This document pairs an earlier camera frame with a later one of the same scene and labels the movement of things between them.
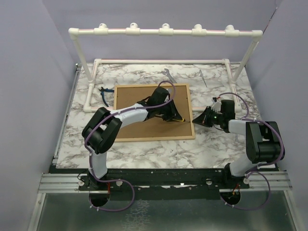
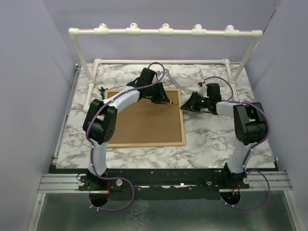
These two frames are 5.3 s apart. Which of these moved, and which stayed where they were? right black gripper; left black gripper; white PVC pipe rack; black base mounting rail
Moved: left black gripper; right black gripper
Stayed: white PVC pipe rack; black base mounting rail
